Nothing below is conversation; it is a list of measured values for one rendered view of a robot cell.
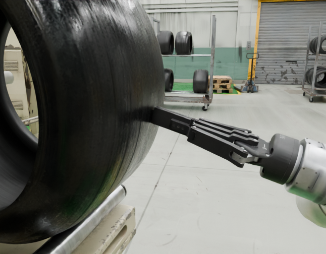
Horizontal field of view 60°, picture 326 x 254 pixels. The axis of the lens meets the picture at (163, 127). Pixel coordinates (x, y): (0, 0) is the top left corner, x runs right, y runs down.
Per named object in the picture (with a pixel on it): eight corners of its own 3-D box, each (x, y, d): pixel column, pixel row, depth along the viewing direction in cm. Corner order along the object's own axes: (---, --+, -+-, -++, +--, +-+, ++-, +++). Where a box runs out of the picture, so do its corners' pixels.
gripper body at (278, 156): (298, 134, 46) (243, 116, 49) (305, 150, 39) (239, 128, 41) (281, 172, 49) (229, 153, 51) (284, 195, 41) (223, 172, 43)
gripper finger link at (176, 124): (198, 135, 47) (193, 141, 44) (170, 125, 48) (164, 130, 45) (200, 127, 46) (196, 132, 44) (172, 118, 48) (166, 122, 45)
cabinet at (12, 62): (35, 126, 476) (25, 50, 443) (4, 125, 486) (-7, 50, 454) (63, 115, 562) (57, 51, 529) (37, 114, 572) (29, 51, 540)
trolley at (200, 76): (210, 112, 591) (215, 14, 541) (149, 109, 619) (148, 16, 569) (212, 106, 651) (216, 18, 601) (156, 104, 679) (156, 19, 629)
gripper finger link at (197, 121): (259, 138, 45) (259, 135, 46) (194, 115, 48) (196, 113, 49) (250, 159, 46) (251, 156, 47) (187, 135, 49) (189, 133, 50)
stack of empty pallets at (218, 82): (233, 93, 857) (233, 78, 845) (203, 92, 873) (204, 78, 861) (231, 88, 977) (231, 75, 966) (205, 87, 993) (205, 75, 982)
